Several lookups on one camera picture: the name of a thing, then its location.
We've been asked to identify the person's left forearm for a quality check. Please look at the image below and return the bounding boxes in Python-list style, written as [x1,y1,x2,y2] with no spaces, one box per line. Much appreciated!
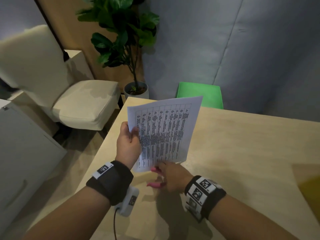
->
[22,186,110,240]

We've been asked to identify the green stool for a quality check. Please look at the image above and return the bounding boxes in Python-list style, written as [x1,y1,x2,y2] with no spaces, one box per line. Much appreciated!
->
[176,81,224,110]

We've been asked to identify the beige side table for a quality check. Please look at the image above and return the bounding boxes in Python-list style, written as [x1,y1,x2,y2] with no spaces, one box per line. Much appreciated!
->
[64,49,95,82]

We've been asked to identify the white printed paper sheet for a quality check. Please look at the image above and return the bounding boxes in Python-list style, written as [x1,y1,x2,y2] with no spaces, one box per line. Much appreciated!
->
[127,96,203,173]

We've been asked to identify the beige armchair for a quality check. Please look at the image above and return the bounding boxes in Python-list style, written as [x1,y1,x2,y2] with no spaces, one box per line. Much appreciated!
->
[0,24,121,131]

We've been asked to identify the pink hole punch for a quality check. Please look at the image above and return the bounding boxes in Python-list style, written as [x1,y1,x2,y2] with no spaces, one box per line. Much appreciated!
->
[147,167,167,190]

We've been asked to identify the person's left hand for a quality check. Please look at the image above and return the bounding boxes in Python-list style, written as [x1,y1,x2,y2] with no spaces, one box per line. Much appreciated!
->
[115,121,142,170]

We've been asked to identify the black wristband single marker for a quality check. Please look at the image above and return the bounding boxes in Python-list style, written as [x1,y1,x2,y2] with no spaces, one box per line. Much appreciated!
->
[86,160,134,206]

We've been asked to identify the person's right hand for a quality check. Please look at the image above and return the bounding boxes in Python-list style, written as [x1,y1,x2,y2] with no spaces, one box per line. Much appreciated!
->
[147,161,194,193]

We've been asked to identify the person's right forearm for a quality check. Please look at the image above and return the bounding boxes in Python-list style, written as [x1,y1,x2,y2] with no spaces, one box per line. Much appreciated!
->
[209,193,300,240]

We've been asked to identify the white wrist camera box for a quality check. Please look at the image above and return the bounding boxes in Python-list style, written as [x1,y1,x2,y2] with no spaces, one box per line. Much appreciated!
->
[114,186,140,217]

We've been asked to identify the green potted plant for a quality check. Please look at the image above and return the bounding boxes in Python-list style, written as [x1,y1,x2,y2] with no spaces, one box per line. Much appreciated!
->
[76,0,160,100]

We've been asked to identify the white cabinet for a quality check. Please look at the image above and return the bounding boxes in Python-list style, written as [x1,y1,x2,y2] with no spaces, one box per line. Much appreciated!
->
[0,98,67,235]

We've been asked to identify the black wristband several markers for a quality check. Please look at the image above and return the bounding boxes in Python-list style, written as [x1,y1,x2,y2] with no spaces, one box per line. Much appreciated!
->
[184,175,227,223]

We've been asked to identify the yellow plastic bin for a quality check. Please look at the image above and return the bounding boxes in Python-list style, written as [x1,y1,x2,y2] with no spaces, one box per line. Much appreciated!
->
[299,175,320,224]

